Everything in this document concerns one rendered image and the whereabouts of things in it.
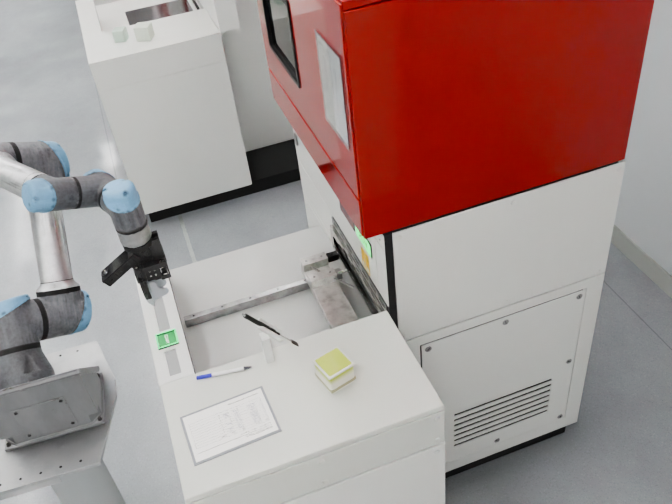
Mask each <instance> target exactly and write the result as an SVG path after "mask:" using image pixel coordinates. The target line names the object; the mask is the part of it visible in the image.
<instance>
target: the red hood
mask: <svg viewBox="0 0 672 504"><path fill-rule="evenodd" d="M257 5H258V11H259V17H260V22H261V28H262V34H263V40H264V46H265V51H266V57H267V63H268V67H269V75H270V80H271V86H272V92H273V97H274V99H275V101H276V102H277V104H278V105H279V107H280V108H281V110H282V112H283V113H284V115H285V116H286V118H287V119H288V121H289V123H290V124H291V126H292V127H293V129H294V130H295V132H296V134H297V135H298V137H299V138H300V140H301V141H302V143H303V145H304V146H305V148H306V149H307V151H308V152H309V154H310V155H311V157H312V159H313V160H314V162H315V163H316V165H317V166H318V168H319V170H320V171H321V173H322V174H323V176H324V177H325V179H326V181H327V182H328V184H329V185H330V187H331V188H332V190H333V192H334V193H335V195H336V196H337V198H338V199H339V201H340V202H341V204H342V206H343V207H344V209H345V210H346V212H347V213H348V215H349V217H350V218H351V220H352V221H353V223H354V224H355V226H356V228H357V229H358V231H359V232H360V234H361V235H362V236H363V237H364V239H367V238H371V237H374V236H377V235H380V234H384V233H387V232H390V231H393V230H397V229H400V228H403V227H406V226H410V225H413V224H416V223H419V222H423V221H426V220H429V219H432V218H436V217H439V216H442V215H445V214H448V213H452V212H455V211H458V210H461V209H465V208H468V207H471V206H474V205H478V204H481V203H484V202H487V201H491V200H494V199H497V198H500V197H504V196H507V195H510V194H513V193H517V192H520V191H523V190H526V189H530V188H533V187H536V186H539V185H542V184H546V183H549V182H552V181H555V180H559V179H562V178H565V177H568V176H572V175H575V174H578V173H581V172H585V171H588V170H591V169H594V168H598V167H601V166H604V165H607V164H611V163H614V162H617V161H620V160H624V159H625V155H626V149H627V144H628V139H629V133H630V128H631V123H632V117H633V112H634V107H635V101H636V96H637V91H638V85H639V80H640V75H641V69H642V64H643V59H644V53H645V48H646V43H647V37H648V32H649V27H650V21H651V16H652V11H653V5H654V0H257Z"/></svg>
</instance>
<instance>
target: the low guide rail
mask: <svg viewBox="0 0 672 504"><path fill-rule="evenodd" d="M307 289H310V287H309V285H308V283H307V281H306V279H302V280H299V281H296V282H292V283H289V284H286V285H283V286H280V287H277V288H273V289H270V290H267V291H264V292H261V293H258V294H254V295H251V296H248V297H245V298H242V299H239V300H235V301H232V302H229V303H226V304H223V305H219V306H216V307H213V308H210V309H207V310H204V311H200V312H197V313H194V314H191V315H188V316H185V317H183V318H184V321H185V324H186V327H187V328H188V327H191V326H194V325H198V324H201V323H204V322H207V321H210V320H213V319H216V318H220V317H223V316H226V315H229V314H232V313H235V312H238V311H241V310H245V309H248V308H251V307H254V306H257V305H260V304H263V303H267V302H270V301H273V300H276V299H279V298H282V297H285V296H289V295H292V294H295V293H298V292H301V291H304V290H307Z"/></svg>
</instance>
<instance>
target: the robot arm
mask: <svg viewBox="0 0 672 504"><path fill-rule="evenodd" d="M69 172H70V164H69V160H68V157H67V155H66V153H65V151H64V149H63V148H62V147H61V146H60V145H59V144H58V143H56V142H54V141H43V140H38V141H25V142H0V189H1V188H3V189H5V190H7V191H9V192H11V193H13V194H15V195H17V196H19V197H21V198H22V201H23V204H24V206H25V207H26V209H27V210H28V211H29V216H30V222H31V228H32V234H33V240H34V247H35V253H36V259H37V265H38V271H39V278H40V286H39V287H38V289H37V290H36V296H37V298H35V299H30V296H29V295H28V294H24V295H19V296H15V297H12V298H9V299H6V300H3V301H1V302H0V390H2V389H5V388H9V387H12V386H16V385H20V384H23V383H27V382H31V381H34V380H38V379H42V378H45V377H49V376H52V375H55V371H54V368H53V367H52V365H51V364H50V362H49V361H48V359H47V357H46V356H45V354H44V353H43V351H42V348H41V343H40V341H42V340H47V339H52V338H56V337H61V336H65V335H73V334H74V333H78V332H81V331H84V330H85V329H86V328H87V327H88V325H89V323H90V321H91V317H92V303H91V299H90V298H89V294H88V293H87V292H86V291H85V290H81V288H80V284H79V283H77V282H76V281H75V280H74V279H73V274H72V268H71V262H70V256H69V249H68V243H67V237H66V230H65V224H64V218H63V212H62V210H71V209H81V208H92V207H100V208H101V209H102V210H103V211H105V212H106V213H107V214H109V216H110V217H111V219H112V222H113V225H114V227H115V230H116V233H117V235H118V238H119V240H120V243H121V244H122V246H123V248H124V251H123V252H122V253H121V254H120V255H119V256H118V257H117V258H116V259H114V260H113V261H112V262H111V263H110V264H109V265H108V266H107V267H106V268H105V269H103V270H102V271H101V277H102V282H103V283H104V284H106V285H108V286H112V285H113V284H114V283H115V282H116V281H117V280H118V279H119V278H121V277H122V276H123V275H124V274H125V273H126V272H127V271H128V270H129V269H131V268H133V271H134V274H135V277H136V280H137V282H138V284H140V286H141V289H142V292H143V294H144V297H145V299H146V301H147V302H148V303H149V304H151V305H152V306H155V300H157V299H159V298H160V297H162V296H164V295H166V294H168V292H169V289H168V288H166V287H163V286H165V285H166V283H167V282H166V280H165V279H167V278H170V277H171V274H170V271H169V268H168V265H167V262H166V261H167V259H166V256H165V253H164V250H163V247H162V245H161V242H160V239H159V236H158V233H157V230H155V231H152V232H151V230H150V227H149V224H148V221H147V219H146V216H145V212H144V209H143V206H142V203H141V200H140V195H139V193H138V191H137V190H136V187H135V185H134V183H133V182H132V181H130V180H124V179H117V180H116V179H115V178H114V177H113V176H112V175H111V174H109V173H107V172H105V171H103V170H101V169H91V170H90V171H88V172H86V173H85V174H84V175H83V176H74V177H70V173H69ZM160 268H161V270H160ZM166 268H167V269H166ZM167 270H168V272H167ZM161 271H162V273H161ZM165 273H169V274H166V275H165Z"/></svg>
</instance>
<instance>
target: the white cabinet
mask: <svg viewBox="0 0 672 504"><path fill-rule="evenodd" d="M280 504H445V442H441V443H439V444H436V445H434V446H431V447H428V448H426V449H423V450H420V451H418V452H415V453H412V454H410V455H407V456H404V457H402V458H399V459H396V460H394V461H391V462H388V463H386V464H383V465H380V466H378V467H375V468H372V469H370V470H367V471H364V472H362V473H359V474H357V475H354V476H351V477H349V478H346V479H343V480H341V481H338V482H335V483H333V484H330V485H327V486H325V487H322V488H319V489H317V490H314V491H311V492H309V493H306V494H303V495H301V496H298V497H295V498H293V499H290V500H287V501H285V502H282V503H280Z"/></svg>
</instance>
